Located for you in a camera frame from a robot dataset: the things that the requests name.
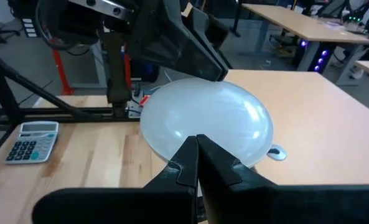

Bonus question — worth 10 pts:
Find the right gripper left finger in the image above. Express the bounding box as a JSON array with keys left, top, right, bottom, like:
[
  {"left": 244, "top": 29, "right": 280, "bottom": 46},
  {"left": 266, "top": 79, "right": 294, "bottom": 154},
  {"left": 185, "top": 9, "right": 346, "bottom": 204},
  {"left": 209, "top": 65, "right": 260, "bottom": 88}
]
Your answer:
[{"left": 31, "top": 135, "right": 199, "bottom": 224}]

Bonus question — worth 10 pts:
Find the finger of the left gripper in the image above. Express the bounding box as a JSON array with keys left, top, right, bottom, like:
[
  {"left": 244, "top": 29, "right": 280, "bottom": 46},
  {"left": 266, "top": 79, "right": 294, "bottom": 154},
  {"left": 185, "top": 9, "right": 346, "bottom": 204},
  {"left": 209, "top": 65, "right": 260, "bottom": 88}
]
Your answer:
[
  {"left": 126, "top": 0, "right": 229, "bottom": 83},
  {"left": 183, "top": 5, "right": 235, "bottom": 70}
]

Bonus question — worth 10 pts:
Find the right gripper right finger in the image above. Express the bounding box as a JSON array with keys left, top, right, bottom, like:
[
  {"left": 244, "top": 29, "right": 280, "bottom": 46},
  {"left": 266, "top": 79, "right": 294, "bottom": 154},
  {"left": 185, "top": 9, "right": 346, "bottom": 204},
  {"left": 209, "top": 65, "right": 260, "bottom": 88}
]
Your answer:
[{"left": 197, "top": 135, "right": 369, "bottom": 224}]

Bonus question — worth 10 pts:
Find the white reflector lightbulb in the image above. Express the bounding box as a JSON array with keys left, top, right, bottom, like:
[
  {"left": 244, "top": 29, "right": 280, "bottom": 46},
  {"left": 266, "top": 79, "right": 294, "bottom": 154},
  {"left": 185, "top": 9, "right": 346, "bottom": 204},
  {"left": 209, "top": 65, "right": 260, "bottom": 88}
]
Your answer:
[{"left": 139, "top": 77, "right": 274, "bottom": 169}]

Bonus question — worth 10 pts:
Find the small red white device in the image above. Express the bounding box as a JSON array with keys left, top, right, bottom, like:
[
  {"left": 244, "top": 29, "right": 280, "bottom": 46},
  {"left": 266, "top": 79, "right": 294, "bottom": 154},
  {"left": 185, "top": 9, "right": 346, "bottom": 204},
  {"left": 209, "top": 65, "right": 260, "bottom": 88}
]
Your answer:
[{"left": 127, "top": 90, "right": 151, "bottom": 118}]

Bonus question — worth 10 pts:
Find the red stand leg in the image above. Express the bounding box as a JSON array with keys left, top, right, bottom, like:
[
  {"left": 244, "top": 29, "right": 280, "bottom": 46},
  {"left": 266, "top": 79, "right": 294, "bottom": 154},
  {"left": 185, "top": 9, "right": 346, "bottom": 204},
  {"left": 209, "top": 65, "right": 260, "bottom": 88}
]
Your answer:
[{"left": 51, "top": 47, "right": 75, "bottom": 96}]

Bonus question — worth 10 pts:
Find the black labelled power strip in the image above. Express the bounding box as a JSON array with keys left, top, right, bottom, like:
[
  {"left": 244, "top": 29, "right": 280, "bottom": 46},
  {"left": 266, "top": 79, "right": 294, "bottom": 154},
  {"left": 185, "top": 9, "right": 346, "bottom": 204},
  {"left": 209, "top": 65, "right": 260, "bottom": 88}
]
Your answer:
[{"left": 20, "top": 16, "right": 39, "bottom": 39}]

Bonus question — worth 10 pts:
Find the long beige desk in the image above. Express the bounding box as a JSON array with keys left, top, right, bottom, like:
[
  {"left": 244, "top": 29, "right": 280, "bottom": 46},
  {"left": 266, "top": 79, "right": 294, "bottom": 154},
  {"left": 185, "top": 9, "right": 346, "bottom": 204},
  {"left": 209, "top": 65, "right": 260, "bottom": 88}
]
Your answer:
[{"left": 239, "top": 2, "right": 369, "bottom": 73}]

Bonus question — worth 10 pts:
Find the large beige desk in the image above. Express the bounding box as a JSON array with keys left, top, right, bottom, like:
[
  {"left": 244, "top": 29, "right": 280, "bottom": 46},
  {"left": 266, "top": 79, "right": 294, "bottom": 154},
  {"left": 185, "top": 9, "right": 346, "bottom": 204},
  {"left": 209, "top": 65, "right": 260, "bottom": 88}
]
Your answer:
[{"left": 223, "top": 68, "right": 369, "bottom": 187}]

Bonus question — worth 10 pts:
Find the black lit computer tower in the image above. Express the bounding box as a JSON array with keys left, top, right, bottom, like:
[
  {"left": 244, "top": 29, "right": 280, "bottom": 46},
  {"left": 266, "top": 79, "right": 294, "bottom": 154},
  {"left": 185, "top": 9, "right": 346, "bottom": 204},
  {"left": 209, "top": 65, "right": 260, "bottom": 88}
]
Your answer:
[{"left": 295, "top": 39, "right": 338, "bottom": 73}]

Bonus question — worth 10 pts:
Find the black office chair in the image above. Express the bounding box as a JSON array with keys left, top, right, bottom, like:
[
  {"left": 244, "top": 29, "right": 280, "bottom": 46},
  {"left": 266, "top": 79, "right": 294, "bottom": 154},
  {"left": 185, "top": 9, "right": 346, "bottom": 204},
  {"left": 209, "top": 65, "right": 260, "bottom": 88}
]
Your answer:
[{"left": 0, "top": 19, "right": 21, "bottom": 39}]

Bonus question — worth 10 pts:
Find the white desk calculator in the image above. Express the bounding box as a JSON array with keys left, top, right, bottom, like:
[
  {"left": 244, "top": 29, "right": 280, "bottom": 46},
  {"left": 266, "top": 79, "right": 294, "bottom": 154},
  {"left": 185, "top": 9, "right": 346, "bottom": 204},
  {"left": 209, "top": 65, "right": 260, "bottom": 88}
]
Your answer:
[{"left": 4, "top": 121, "right": 60, "bottom": 165}]

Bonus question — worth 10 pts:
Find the black aluminium table frame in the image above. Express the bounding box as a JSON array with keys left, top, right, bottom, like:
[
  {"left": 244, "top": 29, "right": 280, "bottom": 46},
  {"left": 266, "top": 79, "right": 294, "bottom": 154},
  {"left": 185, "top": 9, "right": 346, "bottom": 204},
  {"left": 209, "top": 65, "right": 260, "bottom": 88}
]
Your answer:
[{"left": 0, "top": 40, "right": 132, "bottom": 167}]

